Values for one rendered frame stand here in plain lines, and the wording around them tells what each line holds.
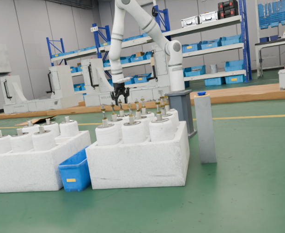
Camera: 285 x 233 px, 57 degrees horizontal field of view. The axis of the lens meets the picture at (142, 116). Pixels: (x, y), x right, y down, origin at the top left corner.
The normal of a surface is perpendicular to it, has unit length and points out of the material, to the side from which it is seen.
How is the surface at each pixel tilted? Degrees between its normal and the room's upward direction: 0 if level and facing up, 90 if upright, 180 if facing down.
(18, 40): 90
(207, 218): 0
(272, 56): 90
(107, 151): 90
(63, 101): 90
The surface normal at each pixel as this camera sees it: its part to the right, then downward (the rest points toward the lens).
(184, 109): 0.26, 0.11
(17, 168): -0.22, 0.19
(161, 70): -0.48, 0.21
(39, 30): 0.86, -0.05
